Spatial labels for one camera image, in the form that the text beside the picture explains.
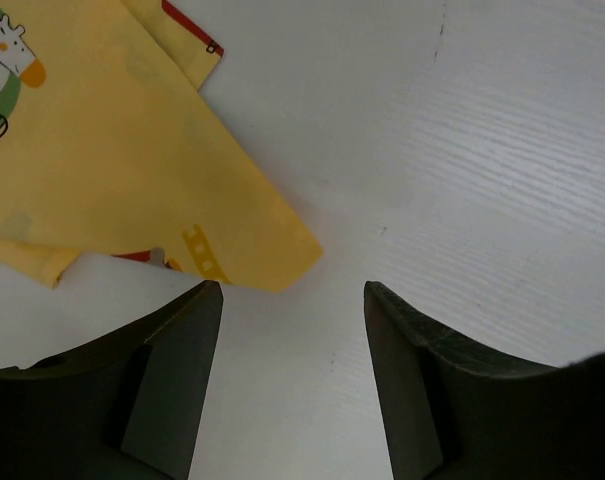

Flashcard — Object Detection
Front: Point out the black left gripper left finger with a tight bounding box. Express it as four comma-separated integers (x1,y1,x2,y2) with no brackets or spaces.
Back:
0,281,223,479

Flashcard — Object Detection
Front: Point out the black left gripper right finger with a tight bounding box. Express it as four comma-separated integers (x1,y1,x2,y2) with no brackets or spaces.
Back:
364,281,605,479

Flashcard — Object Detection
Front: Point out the yellow cartoon print cloth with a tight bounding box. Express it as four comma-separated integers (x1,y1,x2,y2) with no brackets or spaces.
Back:
0,1,322,292

